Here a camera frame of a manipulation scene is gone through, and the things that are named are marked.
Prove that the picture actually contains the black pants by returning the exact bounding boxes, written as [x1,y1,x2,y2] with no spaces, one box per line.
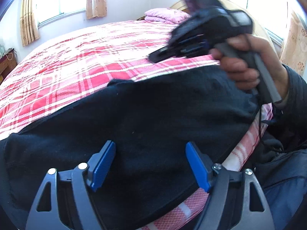
[1,65,259,229]

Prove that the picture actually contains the dark jacket right forearm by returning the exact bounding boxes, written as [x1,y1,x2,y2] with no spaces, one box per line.
[271,65,306,152]

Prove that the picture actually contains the person's right hand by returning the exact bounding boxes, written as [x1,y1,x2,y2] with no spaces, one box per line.
[210,34,289,100]

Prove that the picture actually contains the cream wooden headboard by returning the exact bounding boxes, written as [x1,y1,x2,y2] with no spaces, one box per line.
[171,0,277,53]

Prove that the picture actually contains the folded pink blanket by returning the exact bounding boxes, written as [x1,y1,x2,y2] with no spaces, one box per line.
[144,8,191,24]

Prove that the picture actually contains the side window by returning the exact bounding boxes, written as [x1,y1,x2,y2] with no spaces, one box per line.
[246,0,289,43]

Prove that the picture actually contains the yellow side curtain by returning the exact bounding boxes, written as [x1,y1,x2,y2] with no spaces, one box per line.
[280,12,307,76]

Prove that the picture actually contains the right beige curtain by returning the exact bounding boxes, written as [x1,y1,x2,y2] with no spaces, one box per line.
[86,0,107,20]

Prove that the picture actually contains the beige curtain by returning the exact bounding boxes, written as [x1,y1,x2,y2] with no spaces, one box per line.
[20,0,40,47]
[86,0,107,20]

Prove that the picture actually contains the red plaid bed sheet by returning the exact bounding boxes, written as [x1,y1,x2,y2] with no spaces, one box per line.
[0,20,274,230]

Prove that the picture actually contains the left beige curtain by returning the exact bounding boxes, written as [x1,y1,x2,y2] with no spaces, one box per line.
[20,0,40,47]

